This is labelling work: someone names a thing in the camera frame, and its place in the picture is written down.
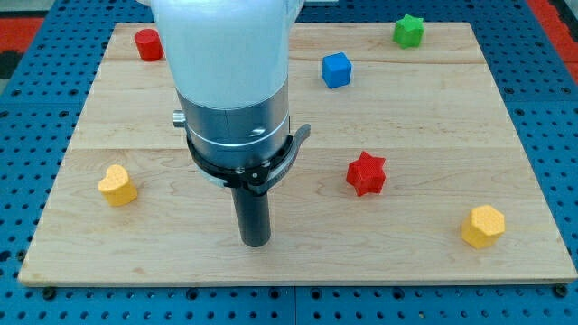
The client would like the black clamp ring mount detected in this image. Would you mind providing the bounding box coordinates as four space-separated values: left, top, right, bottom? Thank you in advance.
187 124 311 195

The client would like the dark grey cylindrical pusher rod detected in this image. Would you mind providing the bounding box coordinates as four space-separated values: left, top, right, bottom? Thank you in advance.
231 188 271 247

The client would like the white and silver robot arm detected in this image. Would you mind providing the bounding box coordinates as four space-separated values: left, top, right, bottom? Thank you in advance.
146 0 311 247

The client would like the red star block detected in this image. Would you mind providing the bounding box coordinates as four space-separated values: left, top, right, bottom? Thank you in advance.
346 151 387 197

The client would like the blue cube block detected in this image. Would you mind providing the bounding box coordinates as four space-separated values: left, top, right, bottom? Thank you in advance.
322 52 352 88

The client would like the yellow heart block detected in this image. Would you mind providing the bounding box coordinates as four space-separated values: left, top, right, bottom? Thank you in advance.
98 164 138 207

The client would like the light wooden board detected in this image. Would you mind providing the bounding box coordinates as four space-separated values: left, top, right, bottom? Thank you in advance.
19 23 577 287

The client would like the red cylinder block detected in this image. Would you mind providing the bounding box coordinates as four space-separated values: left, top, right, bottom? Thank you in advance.
134 29 164 61

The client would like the green star block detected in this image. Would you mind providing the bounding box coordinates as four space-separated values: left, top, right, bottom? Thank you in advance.
392 14 424 49

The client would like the yellow hexagon block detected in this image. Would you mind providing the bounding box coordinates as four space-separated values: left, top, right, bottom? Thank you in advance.
461 205 506 249

